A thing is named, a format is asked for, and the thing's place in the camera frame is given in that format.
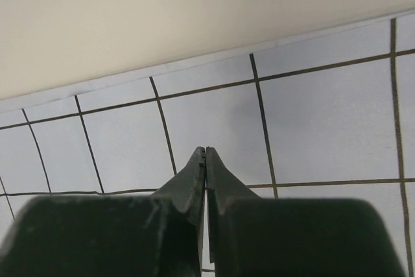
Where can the blue checkered cloth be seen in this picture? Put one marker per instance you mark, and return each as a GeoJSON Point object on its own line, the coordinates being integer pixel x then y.
{"type": "Point", "coordinates": [329, 114]}

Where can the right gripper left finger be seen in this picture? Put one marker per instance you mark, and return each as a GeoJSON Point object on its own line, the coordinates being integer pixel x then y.
{"type": "Point", "coordinates": [131, 235]}

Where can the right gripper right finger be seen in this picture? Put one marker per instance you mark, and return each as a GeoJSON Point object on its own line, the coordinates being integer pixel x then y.
{"type": "Point", "coordinates": [253, 236]}

